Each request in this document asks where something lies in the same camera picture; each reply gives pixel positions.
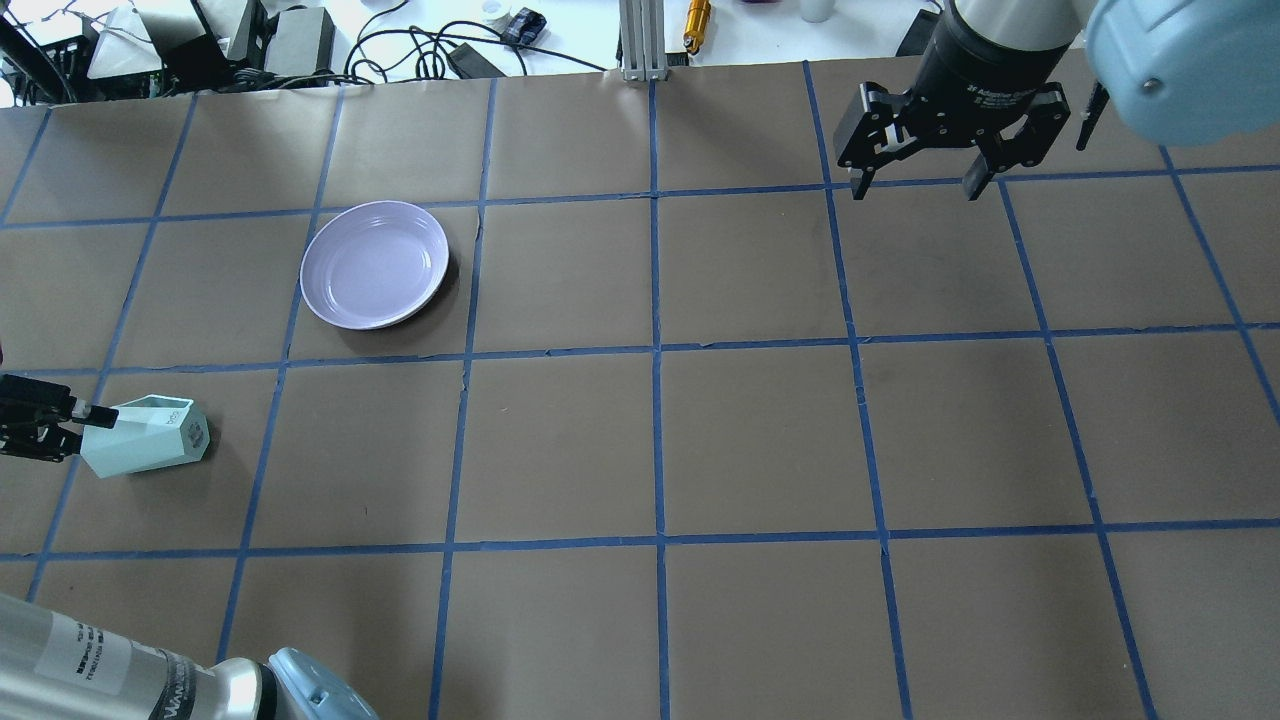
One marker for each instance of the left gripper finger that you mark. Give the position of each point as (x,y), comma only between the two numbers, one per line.
(33,414)

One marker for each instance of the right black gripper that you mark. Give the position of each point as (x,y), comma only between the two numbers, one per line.
(978,70)

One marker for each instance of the mint green faceted cup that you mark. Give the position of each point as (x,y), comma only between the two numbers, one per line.
(149,433)

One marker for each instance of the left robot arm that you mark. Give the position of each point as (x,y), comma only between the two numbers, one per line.
(56,667)

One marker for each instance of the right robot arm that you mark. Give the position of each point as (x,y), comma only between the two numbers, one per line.
(1179,73)

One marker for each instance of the lilac plate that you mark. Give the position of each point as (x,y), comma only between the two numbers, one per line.
(374,265)

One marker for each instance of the yellow black tool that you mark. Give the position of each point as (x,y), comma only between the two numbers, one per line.
(696,25)

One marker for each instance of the black electronics box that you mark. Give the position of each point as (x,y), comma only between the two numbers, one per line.
(300,42)

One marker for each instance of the black power brick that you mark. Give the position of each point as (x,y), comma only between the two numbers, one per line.
(465,62)

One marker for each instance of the aluminium frame post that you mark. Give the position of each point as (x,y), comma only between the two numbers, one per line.
(643,41)

